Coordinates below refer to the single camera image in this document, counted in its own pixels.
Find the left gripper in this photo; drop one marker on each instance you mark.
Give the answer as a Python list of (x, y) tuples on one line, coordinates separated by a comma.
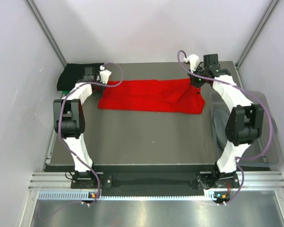
[(103, 88)]

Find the grey t shirt in bin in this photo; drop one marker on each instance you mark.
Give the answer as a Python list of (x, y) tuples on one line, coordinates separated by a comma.
[(220, 118)]

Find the right corner aluminium post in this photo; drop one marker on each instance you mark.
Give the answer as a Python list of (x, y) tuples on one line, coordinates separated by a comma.
[(257, 32)]

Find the folded black t shirt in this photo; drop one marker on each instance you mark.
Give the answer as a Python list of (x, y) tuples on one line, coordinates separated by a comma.
[(71, 74)]

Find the left corner aluminium post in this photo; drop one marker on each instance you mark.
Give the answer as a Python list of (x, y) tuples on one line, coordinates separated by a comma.
[(45, 29)]

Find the aluminium frame rail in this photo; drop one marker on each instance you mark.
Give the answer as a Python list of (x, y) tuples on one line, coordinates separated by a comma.
[(253, 181)]

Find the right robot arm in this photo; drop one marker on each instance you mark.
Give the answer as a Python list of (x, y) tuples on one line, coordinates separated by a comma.
[(244, 124)]

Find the red t shirt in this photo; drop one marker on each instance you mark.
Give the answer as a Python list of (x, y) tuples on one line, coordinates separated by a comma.
[(171, 96)]

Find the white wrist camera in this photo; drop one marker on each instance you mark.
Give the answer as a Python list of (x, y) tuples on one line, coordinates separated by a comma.
[(104, 75), (193, 61)]

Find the grey slotted cable duct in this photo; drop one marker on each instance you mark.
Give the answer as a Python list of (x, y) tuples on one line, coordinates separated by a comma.
[(90, 196)]

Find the corner aluminium post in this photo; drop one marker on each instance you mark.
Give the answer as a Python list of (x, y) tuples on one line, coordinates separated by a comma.
[(257, 32), (45, 29)]

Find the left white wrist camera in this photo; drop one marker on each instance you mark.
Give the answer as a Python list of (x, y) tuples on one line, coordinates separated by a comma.
[(104, 75)]

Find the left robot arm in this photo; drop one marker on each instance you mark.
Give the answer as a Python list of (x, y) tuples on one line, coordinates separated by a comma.
[(69, 123)]

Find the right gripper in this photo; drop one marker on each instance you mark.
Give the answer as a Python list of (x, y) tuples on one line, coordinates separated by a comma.
[(194, 82)]

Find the folded green t shirt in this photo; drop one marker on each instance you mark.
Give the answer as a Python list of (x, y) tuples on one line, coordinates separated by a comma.
[(65, 91)]

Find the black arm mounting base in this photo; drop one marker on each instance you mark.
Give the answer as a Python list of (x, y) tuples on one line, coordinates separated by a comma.
[(152, 180)]

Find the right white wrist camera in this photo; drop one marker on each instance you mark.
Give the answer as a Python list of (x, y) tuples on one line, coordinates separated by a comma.
[(193, 61)]

